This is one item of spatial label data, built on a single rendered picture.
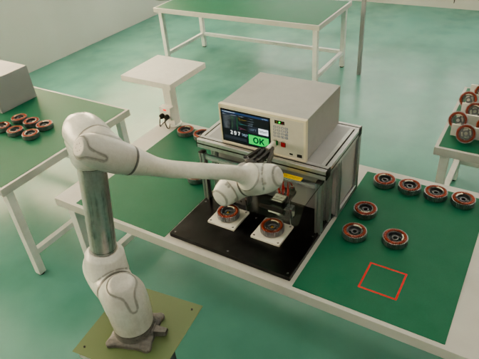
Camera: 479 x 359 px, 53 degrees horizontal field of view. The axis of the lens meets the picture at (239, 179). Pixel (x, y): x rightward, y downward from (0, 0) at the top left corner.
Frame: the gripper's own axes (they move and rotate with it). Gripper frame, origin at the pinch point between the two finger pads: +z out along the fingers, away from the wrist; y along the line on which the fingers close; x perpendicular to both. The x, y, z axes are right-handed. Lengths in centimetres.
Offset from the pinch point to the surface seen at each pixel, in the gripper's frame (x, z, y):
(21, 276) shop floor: -118, -46, -170
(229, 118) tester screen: 7.0, 4.3, -23.6
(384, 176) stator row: -41, 57, 36
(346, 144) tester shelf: -6.7, 26.1, 25.0
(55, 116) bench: -43, 35, -197
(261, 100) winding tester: 13.5, 15.0, -12.4
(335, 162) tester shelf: -7.3, 11.0, 25.6
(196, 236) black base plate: -41, -27, -27
